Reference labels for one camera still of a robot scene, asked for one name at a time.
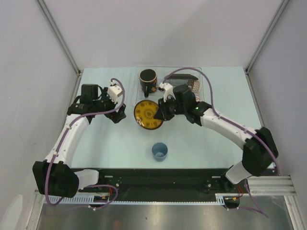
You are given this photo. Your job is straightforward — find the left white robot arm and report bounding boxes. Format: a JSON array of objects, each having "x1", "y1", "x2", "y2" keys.
[{"x1": 32, "y1": 78, "x2": 126, "y2": 198}]

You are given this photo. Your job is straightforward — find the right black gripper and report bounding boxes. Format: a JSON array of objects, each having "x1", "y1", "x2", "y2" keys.
[{"x1": 154, "y1": 95, "x2": 187, "y2": 121}]

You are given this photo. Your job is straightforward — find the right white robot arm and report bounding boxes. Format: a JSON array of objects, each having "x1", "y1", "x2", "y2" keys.
[{"x1": 154, "y1": 83, "x2": 278, "y2": 192}]

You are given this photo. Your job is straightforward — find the black floral square plate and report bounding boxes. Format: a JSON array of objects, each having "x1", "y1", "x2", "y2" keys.
[{"x1": 164, "y1": 74, "x2": 199, "y2": 81}]

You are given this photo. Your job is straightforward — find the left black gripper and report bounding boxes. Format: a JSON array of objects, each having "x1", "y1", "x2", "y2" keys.
[{"x1": 94, "y1": 88, "x2": 126, "y2": 123}]

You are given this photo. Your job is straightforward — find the black skull mug red inside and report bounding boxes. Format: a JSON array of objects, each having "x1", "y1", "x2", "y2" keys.
[{"x1": 139, "y1": 69, "x2": 157, "y2": 98}]

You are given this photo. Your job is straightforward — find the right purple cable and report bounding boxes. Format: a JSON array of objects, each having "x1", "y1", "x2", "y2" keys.
[{"x1": 163, "y1": 68, "x2": 281, "y2": 218}]

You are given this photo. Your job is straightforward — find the clear wire dish rack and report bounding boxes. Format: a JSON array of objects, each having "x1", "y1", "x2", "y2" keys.
[{"x1": 130, "y1": 66, "x2": 205, "y2": 107}]

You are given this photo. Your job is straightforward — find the slotted cable duct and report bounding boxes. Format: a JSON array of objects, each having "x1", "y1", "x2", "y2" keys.
[{"x1": 44, "y1": 193, "x2": 240, "y2": 206}]

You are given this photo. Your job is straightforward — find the yellow black round saucer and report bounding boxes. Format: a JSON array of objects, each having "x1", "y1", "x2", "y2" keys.
[{"x1": 133, "y1": 100, "x2": 163, "y2": 130}]

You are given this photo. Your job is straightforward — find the light blue cup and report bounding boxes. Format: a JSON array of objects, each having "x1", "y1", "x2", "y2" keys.
[{"x1": 152, "y1": 142, "x2": 168, "y2": 162}]

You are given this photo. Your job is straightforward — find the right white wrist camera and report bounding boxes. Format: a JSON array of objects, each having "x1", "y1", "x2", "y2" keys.
[{"x1": 159, "y1": 82, "x2": 175, "y2": 102}]

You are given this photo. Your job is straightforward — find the brown patterned bowl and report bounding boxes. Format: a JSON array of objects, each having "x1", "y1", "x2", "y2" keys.
[{"x1": 188, "y1": 80, "x2": 201, "y2": 93}]

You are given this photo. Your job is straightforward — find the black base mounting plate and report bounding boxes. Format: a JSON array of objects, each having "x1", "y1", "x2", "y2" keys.
[{"x1": 97, "y1": 168, "x2": 247, "y2": 202}]

